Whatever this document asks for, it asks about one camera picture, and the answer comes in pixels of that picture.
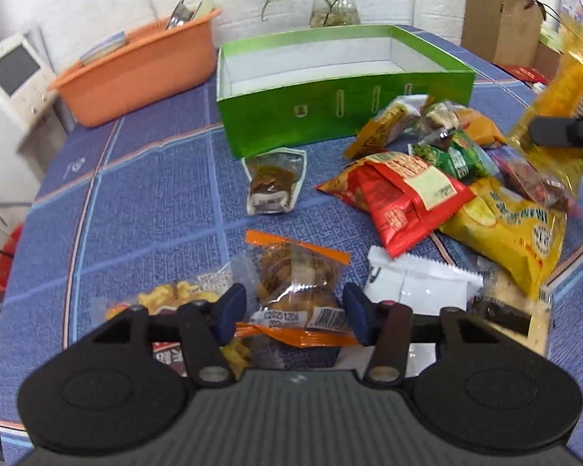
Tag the beige black snack packet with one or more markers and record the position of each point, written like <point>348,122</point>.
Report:
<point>507,313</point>

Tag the clear packet of yellow puffs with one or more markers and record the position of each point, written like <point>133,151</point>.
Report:
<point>175,296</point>

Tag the red plastic bucket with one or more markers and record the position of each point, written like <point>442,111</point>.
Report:
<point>7,257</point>

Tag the dark red clear packet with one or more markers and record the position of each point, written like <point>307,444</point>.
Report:
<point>534,182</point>

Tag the red patterned cloth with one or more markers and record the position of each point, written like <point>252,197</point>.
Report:
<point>527,74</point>

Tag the blue checked tablecloth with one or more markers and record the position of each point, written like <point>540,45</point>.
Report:
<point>150,194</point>

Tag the clear pastry packet orange ends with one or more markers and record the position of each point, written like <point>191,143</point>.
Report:
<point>291,276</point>

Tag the clear packet dark contents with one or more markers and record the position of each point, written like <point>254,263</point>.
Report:
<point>439,124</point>

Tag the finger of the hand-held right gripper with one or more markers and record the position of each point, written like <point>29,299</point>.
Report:
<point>558,131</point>

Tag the brown yellow snack packet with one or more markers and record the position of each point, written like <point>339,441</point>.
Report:
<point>381,126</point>

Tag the green cardboard box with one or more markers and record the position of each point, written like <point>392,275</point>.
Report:
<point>320,102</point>

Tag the white appliance with screen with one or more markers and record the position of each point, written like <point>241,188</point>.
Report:
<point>12,77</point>

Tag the orange snack packet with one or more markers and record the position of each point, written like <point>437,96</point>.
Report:
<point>483,128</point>

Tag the golden yellow snack packet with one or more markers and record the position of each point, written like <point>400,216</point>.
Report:
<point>568,87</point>

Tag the small cardboard box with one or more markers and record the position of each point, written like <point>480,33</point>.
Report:
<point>548,60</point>

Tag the yellow chips packet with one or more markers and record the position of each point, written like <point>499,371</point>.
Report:
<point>510,233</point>

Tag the red snack packet white label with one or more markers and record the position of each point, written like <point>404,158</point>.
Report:
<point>403,204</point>

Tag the orange plastic basin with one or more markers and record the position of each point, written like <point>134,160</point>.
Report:
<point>136,73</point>

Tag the green snack packet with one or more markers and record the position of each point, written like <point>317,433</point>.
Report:
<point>459,158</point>

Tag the brown paper bag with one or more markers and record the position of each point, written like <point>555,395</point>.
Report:
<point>500,24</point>

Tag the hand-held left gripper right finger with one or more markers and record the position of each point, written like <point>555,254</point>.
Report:
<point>357,313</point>

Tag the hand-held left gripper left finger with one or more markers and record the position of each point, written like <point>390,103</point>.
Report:
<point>232,307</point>

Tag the brown sauce packet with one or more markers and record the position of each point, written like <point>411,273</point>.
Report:
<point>272,182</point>

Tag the metal utensils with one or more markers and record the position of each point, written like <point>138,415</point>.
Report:
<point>180,13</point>

